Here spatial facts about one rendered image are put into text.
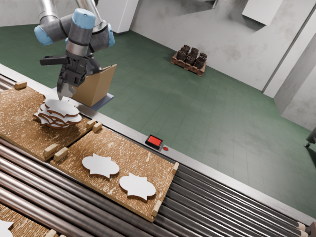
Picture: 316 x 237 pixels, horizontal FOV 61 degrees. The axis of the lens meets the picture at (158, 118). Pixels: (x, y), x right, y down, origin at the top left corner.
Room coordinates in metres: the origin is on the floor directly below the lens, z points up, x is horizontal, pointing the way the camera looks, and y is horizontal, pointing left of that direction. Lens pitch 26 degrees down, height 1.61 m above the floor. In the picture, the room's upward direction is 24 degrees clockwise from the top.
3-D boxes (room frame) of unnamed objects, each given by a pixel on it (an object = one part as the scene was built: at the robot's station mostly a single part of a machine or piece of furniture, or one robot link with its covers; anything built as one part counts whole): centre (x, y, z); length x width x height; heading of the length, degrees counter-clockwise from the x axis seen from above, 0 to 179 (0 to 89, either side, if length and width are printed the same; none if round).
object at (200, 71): (6.84, -0.16, 0.21); 1.19 x 0.85 x 0.43; 175
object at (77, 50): (0.95, 0.38, 1.27); 0.08 x 0.08 x 0.05
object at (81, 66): (0.95, 0.37, 1.19); 0.09 x 0.08 x 0.12; 95
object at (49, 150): (0.76, 0.31, 0.95); 0.06 x 0.02 x 0.03; 171
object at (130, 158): (0.87, 0.06, 0.93); 0.41 x 0.35 x 0.02; 83
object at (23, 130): (0.92, 0.48, 0.93); 0.41 x 0.35 x 0.02; 81
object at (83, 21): (0.95, 0.38, 1.35); 0.09 x 0.08 x 0.11; 23
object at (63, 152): (0.76, 0.27, 0.95); 0.06 x 0.02 x 0.03; 173
